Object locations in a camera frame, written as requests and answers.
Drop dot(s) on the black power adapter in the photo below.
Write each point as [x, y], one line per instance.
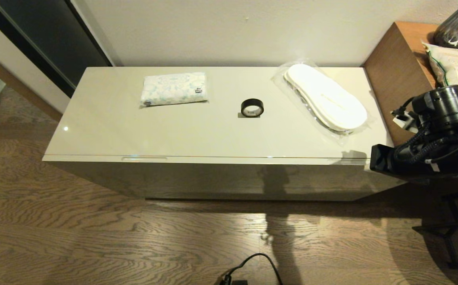
[238, 282]

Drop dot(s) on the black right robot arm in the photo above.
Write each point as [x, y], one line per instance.
[446, 107]

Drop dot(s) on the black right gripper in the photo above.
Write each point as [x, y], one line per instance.
[380, 158]

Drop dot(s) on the dark door panel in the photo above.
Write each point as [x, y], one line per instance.
[54, 35]

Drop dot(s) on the grey glossy cabinet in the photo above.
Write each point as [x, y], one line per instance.
[213, 134]

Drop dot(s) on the black metal stand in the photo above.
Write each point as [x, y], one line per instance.
[448, 231]

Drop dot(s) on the brown wooden side cabinet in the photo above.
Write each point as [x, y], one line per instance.
[395, 75]

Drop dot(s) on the black tape roll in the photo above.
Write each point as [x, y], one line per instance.
[252, 102]

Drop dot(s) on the white slippers pair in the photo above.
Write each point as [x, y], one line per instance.
[324, 99]

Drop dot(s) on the white blue tissue pack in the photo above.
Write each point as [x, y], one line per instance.
[173, 90]

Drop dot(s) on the brown wooden door trim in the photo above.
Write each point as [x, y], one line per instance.
[15, 83]

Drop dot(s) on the grey cabinet drawer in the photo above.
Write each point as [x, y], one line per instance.
[213, 178]

